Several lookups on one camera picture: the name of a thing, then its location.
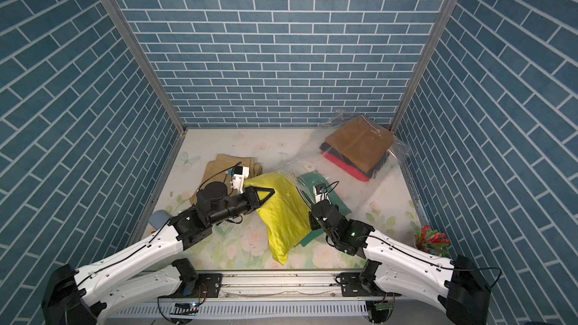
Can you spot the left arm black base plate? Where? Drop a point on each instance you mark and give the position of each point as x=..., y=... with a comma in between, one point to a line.
x=207, y=286

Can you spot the clear plastic vacuum bag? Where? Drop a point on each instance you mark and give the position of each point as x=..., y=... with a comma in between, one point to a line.
x=308, y=158

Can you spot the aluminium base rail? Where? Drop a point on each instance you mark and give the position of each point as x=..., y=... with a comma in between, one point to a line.
x=261, y=288

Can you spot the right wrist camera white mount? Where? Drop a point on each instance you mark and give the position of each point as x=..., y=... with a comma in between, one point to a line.
x=323, y=190

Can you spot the beige trousers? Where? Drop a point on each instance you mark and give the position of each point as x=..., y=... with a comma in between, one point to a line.
x=219, y=170

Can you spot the brown folded garment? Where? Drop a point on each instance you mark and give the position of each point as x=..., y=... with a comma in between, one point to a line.
x=362, y=141

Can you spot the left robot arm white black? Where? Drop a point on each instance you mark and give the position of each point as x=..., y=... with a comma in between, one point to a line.
x=91, y=293

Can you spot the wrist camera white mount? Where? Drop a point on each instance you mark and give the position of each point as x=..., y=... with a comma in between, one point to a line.
x=237, y=173
x=323, y=190

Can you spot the black folded garment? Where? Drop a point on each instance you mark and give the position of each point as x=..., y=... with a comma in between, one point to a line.
x=325, y=147

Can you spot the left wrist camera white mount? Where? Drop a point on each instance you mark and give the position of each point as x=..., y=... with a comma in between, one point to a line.
x=237, y=173

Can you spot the cup of coloured clips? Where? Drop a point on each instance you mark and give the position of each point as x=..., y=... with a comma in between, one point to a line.
x=432, y=241

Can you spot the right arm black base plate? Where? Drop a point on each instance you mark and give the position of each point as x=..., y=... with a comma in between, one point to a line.
x=352, y=285

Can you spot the dark green garment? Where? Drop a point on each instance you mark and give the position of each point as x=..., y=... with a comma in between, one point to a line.
x=310, y=179

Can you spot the grey blue small object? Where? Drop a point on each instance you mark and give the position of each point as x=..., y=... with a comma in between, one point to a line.
x=158, y=219

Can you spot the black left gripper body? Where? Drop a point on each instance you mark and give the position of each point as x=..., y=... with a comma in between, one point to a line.
x=245, y=202

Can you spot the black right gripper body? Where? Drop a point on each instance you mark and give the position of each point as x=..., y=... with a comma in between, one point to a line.
x=314, y=222

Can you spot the neon yellow garment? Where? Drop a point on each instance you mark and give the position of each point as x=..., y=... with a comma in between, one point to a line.
x=285, y=215

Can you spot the red folded garment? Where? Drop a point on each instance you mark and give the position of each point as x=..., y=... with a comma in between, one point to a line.
x=349, y=169

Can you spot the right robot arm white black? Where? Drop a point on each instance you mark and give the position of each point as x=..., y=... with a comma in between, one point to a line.
x=455, y=286

